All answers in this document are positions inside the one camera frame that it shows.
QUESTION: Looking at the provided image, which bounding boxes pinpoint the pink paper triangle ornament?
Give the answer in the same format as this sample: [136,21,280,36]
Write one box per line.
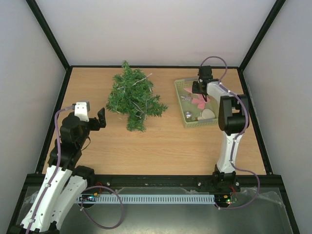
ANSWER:
[184,87,193,94]

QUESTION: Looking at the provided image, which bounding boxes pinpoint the small green christmas tree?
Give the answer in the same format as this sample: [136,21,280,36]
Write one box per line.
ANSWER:
[106,61,168,132]

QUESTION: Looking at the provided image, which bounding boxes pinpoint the clear led string lights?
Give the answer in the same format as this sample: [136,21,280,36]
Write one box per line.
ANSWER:
[112,70,152,119]

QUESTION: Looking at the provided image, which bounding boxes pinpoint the light green plastic basket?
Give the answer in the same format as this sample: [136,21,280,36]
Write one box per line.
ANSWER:
[175,78,219,128]

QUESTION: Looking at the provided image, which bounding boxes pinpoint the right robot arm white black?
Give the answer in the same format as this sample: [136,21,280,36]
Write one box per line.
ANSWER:
[192,66,249,191]

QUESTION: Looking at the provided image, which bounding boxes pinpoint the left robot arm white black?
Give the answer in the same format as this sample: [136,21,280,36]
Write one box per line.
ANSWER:
[8,102,106,234]

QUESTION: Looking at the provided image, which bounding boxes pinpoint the pink bow ornament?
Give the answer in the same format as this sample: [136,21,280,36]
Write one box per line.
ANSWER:
[192,96,207,110]

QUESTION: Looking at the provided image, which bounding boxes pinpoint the silver star ornament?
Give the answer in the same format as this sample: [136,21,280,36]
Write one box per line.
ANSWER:
[180,94,193,103]

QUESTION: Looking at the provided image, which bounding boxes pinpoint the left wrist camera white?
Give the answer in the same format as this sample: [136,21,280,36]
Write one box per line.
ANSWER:
[74,101,90,122]

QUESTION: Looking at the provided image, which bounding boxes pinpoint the light blue slotted cable duct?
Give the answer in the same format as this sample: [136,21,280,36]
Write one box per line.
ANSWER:
[77,194,215,204]

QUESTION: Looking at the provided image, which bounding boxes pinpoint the black corner frame post right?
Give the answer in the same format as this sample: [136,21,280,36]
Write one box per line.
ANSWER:
[239,0,286,72]

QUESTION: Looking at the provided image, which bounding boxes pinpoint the black corner frame post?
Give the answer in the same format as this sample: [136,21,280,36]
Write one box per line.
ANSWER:
[239,0,286,72]
[26,0,70,70]

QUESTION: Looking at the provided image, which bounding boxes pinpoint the black corner frame post left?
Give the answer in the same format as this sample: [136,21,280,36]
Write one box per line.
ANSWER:
[26,0,70,70]

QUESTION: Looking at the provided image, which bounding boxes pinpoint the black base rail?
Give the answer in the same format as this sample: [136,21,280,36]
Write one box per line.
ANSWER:
[22,174,286,193]

